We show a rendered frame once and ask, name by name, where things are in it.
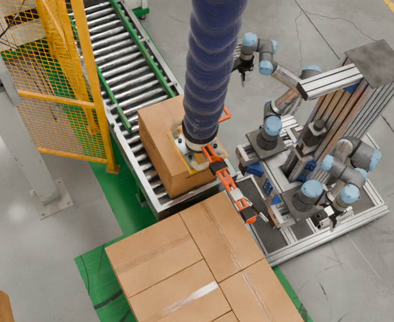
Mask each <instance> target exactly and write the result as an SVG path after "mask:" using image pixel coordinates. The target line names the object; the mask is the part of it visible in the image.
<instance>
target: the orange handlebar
mask: <svg viewBox="0 0 394 322"><path fill-rule="evenodd" d="M224 112H225V113H226V115H227V116H225V117H222V118H220V119H219V123H220V122H222V121H225V120H227V119H230V116H231V114H230V112H229V111H228V109H227V108H226V107H224ZM207 147H208V149H209V150H210V152H211V154H212V155H214V156H217V155H216V154H215V152H214V150H213V149H212V148H211V146H210V144H207ZM201 149H202V151H203V152H204V154H205V156H206V157H207V159H208V160H209V162H211V161H213V160H212V159H211V157H210V155H209V154H208V152H207V150H206V149H205V148H204V146H202V147H201ZM223 173H224V174H225V176H226V177H225V178H224V177H223V176H222V174H221V173H218V174H217V175H218V176H219V178H220V180H221V183H222V184H223V186H224V187H226V189H227V191H228V192H230V191H232V190H231V189H230V187H229V185H231V186H232V187H233V189H236V188H237V187H236V185H235V183H234V181H233V179H232V177H231V176H230V175H229V174H228V173H227V171H226V170H224V171H223ZM241 201H242V203H243V205H244V206H247V205H248V204H247V202H246V201H245V199H244V198H242V199H241ZM235 204H236V205H237V207H238V208H239V209H241V208H242V206H241V205H240V203H239V202H238V201H235ZM255 220H256V218H254V219H252V220H250V221H248V223H253V222H255Z"/></svg>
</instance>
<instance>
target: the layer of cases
mask: <svg viewBox="0 0 394 322"><path fill-rule="evenodd" d="M105 251H106V254H107V256H108V258H109V261H110V263H111V266H112V268H113V270H114V272H115V274H116V277H117V279H118V281H119V283H120V285H121V287H122V289H123V292H124V294H125V296H126V298H127V301H128V303H129V305H130V307H131V309H132V311H133V313H134V316H135V318H136V320H137V322H304V320H303V319H302V317H301V315H300V314H299V312H298V311H297V309H296V307H295V306H294V304H293V303H292V301H291V299H290V298H289V296H288V295H287V293H286V291H285V290H284V288H283V286H282V285H281V283H280V281H279V280H278V278H277V276H276V275H275V273H274V272H273V270H272V268H271V267H270V265H269V264H268V262H267V260H266V259H265V258H264V255H263V254H262V252H261V251H260V249H259V248H258V246H257V244H256V243H255V241H254V239H253V238H252V236H251V235H250V233H249V231H248V230H247V228H246V226H245V225H244V223H243V221H242V220H241V218H240V217H239V215H238V213H237V212H236V210H235V208H234V207H233V205H232V204H231V202H230V200H229V199H228V197H227V196H226V194H225V192H224V191H222V192H220V193H218V194H216V195H213V196H212V197H210V198H208V199H206V200H204V201H201V202H199V203H197V204H195V205H193V206H191V207H189V208H187V209H185V210H182V211H180V212H179V213H176V214H174V215H172V216H170V217H168V218H166V219H164V220H162V221H160V222H158V223H156V224H154V225H152V226H150V227H148V228H145V229H143V230H141V231H139V232H137V233H135V234H133V235H131V236H129V237H126V238H124V239H122V240H120V241H118V242H116V243H114V244H112V245H110V246H108V247H106V248H105Z"/></svg>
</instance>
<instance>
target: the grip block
mask: <svg viewBox="0 0 394 322"><path fill-rule="evenodd" d="M209 169H210V171H211V173H212V174H213V176H215V177H216V176H218V175H217V174H218V173H221V174H223V171H224V170H226V171H227V169H228V165H227V164H226V162H225V160H224V159H223V161H222V162H221V161H218V160H213V161H211V162H210V164H209Z"/></svg>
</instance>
